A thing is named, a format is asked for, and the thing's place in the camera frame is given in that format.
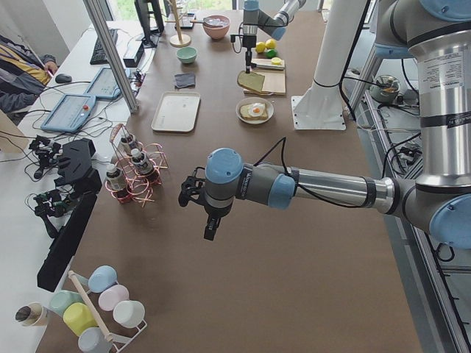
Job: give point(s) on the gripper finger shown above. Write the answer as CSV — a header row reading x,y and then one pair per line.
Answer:
x,y
216,224
247,61
251,60
208,233

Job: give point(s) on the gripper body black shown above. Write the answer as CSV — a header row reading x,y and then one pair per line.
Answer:
x,y
249,52
211,214

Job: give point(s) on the bread slice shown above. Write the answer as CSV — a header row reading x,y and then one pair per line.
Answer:
x,y
251,81

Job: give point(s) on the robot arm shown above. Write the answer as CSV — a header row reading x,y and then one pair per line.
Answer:
x,y
254,18
437,34

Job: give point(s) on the beige serving tray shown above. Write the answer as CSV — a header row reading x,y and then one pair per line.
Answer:
x,y
176,112

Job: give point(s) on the yellow lemon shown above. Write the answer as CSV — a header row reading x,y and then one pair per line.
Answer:
x,y
260,47
270,44

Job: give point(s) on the green lime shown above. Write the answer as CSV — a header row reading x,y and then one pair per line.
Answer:
x,y
271,53

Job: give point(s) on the half lemon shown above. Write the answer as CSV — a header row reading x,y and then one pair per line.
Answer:
x,y
276,61

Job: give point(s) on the pink bowl with ice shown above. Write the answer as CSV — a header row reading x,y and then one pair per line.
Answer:
x,y
216,26

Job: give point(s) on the wooden cutting board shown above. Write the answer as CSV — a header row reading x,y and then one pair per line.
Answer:
x,y
275,81

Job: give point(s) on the white round plate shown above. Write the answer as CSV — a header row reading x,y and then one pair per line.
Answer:
x,y
251,100

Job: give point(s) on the green ceramic bowl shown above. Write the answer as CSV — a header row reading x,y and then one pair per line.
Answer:
x,y
187,55

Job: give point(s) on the grey folded cloth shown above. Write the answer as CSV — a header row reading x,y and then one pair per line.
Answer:
x,y
184,80

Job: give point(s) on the wooden mug tree stand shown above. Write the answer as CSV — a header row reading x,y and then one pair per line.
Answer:
x,y
180,39

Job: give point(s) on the bottle in rack middle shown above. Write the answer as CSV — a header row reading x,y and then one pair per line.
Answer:
x,y
140,161

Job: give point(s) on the bottle in rack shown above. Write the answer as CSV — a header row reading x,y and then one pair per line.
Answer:
x,y
114,175
140,161
128,143

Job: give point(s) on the bottle in rack front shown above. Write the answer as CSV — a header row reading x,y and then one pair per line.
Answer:
x,y
114,175

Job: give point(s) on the bottle in rack rear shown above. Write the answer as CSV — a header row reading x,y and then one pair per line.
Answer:
x,y
128,143

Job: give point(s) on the blue cup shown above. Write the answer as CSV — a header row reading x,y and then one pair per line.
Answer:
x,y
102,278

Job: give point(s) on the white cup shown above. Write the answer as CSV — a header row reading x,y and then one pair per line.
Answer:
x,y
129,313

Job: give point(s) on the pink cup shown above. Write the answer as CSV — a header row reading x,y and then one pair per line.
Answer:
x,y
110,297

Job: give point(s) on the black gripper stand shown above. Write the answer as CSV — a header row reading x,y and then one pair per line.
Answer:
x,y
66,209

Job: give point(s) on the blue teach pendant far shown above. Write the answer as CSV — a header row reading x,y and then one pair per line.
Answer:
x,y
104,85

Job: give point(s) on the blue teach pendant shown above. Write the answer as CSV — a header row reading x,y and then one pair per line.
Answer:
x,y
104,85
70,113

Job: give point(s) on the yellow cup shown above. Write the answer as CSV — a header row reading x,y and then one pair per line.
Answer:
x,y
78,318

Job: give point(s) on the grey cup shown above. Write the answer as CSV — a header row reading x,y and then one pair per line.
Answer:
x,y
93,341

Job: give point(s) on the green cup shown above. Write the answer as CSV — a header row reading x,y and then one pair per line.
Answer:
x,y
62,299

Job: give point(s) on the blue teach pendant near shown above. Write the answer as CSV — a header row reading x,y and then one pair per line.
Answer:
x,y
70,113

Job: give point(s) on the yellow handled knife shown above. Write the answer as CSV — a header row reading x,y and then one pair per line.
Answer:
x,y
268,66

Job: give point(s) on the copper wire bottle rack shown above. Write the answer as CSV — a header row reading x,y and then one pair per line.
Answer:
x,y
136,188

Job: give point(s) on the aluminium frame post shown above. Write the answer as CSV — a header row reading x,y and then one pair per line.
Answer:
x,y
98,20

